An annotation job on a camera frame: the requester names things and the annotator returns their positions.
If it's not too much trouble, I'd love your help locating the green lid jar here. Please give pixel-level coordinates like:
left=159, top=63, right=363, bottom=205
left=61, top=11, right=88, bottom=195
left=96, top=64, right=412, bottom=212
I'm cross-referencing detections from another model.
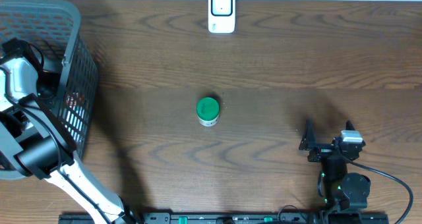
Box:
left=196, top=97, right=220, bottom=127

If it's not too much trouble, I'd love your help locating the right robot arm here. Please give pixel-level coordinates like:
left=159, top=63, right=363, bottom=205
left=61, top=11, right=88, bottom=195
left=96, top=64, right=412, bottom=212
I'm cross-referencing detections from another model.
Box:
left=299, top=120, right=371, bottom=212

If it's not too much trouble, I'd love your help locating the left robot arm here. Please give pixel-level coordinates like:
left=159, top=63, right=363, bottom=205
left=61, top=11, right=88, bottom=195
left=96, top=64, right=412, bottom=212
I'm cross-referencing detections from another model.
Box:
left=1, top=38, right=144, bottom=223

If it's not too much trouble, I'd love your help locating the white barcode scanner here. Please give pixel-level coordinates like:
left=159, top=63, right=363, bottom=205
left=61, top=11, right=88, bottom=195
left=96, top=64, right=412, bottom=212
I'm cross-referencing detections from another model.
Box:
left=208, top=0, right=236, bottom=34

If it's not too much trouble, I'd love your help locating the grey plastic basket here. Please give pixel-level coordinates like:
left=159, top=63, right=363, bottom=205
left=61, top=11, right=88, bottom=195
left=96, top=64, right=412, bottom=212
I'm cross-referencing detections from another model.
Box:
left=1, top=0, right=98, bottom=180

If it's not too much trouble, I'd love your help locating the black camera cable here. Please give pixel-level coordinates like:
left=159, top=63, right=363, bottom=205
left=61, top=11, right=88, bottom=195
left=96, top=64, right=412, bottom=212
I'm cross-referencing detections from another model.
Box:
left=334, top=144, right=414, bottom=224

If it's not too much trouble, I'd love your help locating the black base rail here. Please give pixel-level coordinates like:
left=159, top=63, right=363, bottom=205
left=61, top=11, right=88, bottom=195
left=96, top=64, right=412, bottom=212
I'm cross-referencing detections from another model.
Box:
left=59, top=211, right=390, bottom=224

